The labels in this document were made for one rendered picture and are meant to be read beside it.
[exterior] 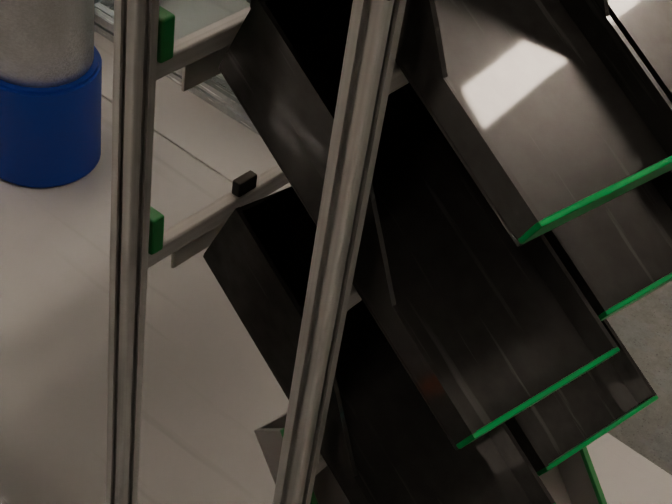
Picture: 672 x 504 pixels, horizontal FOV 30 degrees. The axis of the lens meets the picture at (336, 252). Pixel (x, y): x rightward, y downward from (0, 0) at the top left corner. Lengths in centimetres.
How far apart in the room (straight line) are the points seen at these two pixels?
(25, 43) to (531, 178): 97
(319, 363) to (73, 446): 62
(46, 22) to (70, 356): 39
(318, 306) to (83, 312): 76
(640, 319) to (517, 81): 229
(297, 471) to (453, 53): 32
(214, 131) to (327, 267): 106
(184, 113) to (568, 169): 117
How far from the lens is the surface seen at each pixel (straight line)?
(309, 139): 74
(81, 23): 155
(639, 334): 292
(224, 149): 174
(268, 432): 93
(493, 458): 93
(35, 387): 141
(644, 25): 79
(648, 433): 272
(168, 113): 180
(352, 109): 66
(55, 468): 134
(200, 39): 82
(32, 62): 156
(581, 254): 87
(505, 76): 69
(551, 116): 69
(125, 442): 101
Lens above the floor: 191
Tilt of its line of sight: 41 degrees down
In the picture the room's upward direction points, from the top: 10 degrees clockwise
